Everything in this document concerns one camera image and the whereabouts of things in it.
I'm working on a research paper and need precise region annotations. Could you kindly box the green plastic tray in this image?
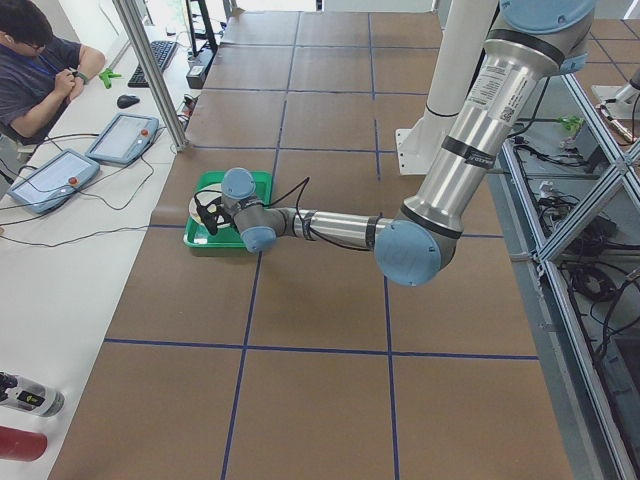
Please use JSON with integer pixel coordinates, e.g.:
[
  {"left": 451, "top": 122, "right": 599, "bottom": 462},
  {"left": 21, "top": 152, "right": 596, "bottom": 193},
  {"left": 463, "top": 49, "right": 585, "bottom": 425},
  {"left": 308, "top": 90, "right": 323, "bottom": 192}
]
[{"left": 183, "top": 171, "right": 272, "bottom": 254}]

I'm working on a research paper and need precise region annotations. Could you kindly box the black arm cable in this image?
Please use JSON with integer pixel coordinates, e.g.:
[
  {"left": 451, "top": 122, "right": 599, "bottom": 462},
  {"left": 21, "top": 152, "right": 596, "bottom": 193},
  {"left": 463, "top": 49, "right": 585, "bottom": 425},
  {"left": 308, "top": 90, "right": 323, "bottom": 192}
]
[{"left": 269, "top": 175, "right": 311, "bottom": 211}]

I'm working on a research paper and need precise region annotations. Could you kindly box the black computer box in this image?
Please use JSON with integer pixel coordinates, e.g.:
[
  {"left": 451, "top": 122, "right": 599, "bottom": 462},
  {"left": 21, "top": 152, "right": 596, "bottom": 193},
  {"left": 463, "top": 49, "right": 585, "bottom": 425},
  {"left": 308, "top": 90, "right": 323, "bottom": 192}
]
[{"left": 186, "top": 49, "right": 214, "bottom": 90}]

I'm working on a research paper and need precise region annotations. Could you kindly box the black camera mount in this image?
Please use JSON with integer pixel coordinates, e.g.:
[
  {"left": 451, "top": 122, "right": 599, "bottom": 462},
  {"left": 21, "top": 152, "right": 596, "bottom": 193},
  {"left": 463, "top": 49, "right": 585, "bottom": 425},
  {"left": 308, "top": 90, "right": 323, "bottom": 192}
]
[{"left": 193, "top": 189, "right": 222, "bottom": 221}]

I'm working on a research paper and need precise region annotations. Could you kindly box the black keyboard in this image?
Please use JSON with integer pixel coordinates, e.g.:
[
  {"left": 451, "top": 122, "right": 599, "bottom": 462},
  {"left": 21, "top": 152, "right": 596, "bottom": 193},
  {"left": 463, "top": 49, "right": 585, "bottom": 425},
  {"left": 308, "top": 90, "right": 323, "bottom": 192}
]
[{"left": 127, "top": 39, "right": 179, "bottom": 89}]

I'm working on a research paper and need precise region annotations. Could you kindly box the seated person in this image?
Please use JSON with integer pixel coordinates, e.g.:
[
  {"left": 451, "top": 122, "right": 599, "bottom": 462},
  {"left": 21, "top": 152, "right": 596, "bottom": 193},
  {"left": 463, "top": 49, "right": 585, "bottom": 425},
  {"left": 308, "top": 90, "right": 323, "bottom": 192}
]
[{"left": 1, "top": 1, "right": 106, "bottom": 145}]

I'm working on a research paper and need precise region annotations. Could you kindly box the black computer mouse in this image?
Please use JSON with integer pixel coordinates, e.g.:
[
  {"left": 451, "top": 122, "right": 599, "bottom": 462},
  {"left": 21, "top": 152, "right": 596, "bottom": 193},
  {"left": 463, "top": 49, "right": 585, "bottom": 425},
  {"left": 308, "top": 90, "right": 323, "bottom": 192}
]
[{"left": 116, "top": 94, "right": 140, "bottom": 109}]

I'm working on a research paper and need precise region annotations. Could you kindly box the near blue teach pendant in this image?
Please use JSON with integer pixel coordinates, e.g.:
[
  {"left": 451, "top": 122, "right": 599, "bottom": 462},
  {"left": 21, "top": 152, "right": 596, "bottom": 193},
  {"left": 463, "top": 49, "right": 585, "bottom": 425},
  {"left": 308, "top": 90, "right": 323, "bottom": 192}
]
[{"left": 8, "top": 149, "right": 100, "bottom": 214}]

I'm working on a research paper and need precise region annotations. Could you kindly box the white round plate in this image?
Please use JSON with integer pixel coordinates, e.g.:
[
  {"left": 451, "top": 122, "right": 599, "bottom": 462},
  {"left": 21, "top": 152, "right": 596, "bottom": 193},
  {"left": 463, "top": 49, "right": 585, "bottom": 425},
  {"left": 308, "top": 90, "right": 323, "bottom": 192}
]
[{"left": 189, "top": 189, "right": 232, "bottom": 229}]

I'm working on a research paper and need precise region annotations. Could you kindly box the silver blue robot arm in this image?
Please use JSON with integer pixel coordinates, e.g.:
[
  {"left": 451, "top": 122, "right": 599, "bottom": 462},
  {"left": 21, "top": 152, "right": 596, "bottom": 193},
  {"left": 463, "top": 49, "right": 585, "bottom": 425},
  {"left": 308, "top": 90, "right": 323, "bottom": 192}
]
[{"left": 193, "top": 1, "right": 595, "bottom": 286}]

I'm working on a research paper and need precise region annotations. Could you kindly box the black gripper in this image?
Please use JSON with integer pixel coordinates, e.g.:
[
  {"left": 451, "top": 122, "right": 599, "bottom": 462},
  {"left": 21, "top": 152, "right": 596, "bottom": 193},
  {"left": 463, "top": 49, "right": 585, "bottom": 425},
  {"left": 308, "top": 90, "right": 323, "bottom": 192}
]
[{"left": 197, "top": 198, "right": 233, "bottom": 235}]

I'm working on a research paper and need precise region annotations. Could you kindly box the green plastic clamp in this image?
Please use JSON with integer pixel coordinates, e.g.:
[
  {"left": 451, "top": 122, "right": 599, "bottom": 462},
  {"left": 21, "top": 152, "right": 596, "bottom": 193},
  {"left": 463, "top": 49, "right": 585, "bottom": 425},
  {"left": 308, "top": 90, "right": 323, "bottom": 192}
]
[{"left": 98, "top": 68, "right": 122, "bottom": 89}]

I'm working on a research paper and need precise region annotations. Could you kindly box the white pedestal column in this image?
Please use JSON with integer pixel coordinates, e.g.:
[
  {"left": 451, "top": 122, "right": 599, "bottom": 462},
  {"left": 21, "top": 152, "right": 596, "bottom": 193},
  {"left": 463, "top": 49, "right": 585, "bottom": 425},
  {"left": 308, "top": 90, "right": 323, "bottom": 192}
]
[{"left": 396, "top": 0, "right": 499, "bottom": 175}]

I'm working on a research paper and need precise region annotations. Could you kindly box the blue teach pendant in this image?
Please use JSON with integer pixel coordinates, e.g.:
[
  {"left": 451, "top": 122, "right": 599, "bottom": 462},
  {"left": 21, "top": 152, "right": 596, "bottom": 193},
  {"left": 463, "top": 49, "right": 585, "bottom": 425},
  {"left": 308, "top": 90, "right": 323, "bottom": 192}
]
[
  {"left": 8, "top": 149, "right": 100, "bottom": 214},
  {"left": 86, "top": 112, "right": 159, "bottom": 166}
]

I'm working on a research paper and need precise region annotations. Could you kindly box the aluminium frame post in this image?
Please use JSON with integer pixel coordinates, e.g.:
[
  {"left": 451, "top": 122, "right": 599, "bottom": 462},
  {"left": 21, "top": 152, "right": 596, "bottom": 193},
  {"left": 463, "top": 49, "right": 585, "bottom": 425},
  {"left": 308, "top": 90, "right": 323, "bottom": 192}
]
[{"left": 113, "top": 0, "right": 188, "bottom": 152}]

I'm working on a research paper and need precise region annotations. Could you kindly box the far blue teach pendant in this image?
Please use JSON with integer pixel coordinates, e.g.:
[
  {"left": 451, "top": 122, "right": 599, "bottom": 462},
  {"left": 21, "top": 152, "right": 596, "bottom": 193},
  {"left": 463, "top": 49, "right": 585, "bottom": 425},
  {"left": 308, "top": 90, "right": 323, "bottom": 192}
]
[{"left": 86, "top": 112, "right": 159, "bottom": 166}]

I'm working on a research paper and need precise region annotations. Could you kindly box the red bottle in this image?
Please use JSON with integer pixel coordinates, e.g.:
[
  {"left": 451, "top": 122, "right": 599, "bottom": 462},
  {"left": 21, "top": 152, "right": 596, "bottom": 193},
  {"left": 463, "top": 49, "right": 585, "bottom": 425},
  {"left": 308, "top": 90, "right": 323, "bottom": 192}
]
[{"left": 0, "top": 426, "right": 48, "bottom": 462}]

